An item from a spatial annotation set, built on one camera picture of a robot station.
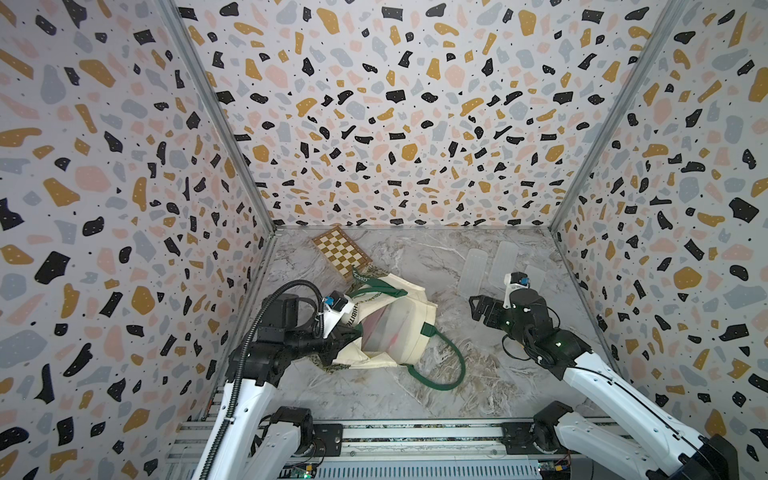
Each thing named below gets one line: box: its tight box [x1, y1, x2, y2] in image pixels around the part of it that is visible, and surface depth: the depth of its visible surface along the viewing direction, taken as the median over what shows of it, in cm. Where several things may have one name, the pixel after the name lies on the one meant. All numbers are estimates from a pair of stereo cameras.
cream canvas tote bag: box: [332, 266, 465, 391], surface depth 87 cm
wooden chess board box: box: [311, 226, 373, 282], surface depth 112 cm
